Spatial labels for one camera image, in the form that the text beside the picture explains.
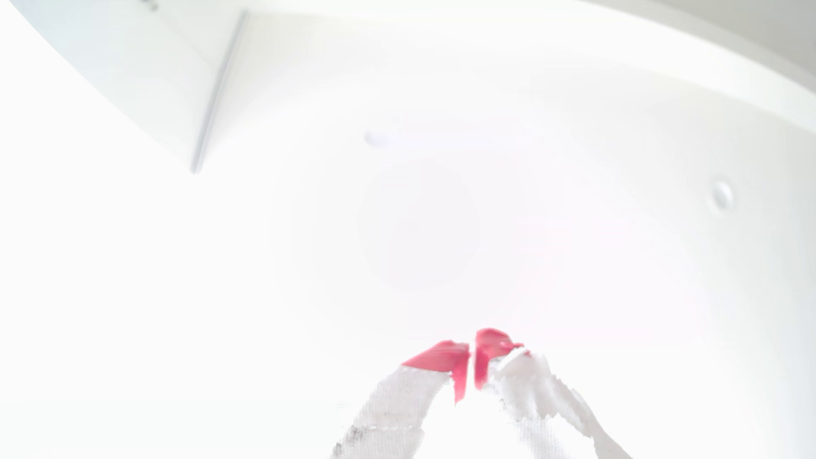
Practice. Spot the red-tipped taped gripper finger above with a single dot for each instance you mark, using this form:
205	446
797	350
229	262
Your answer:
529	389
421	389

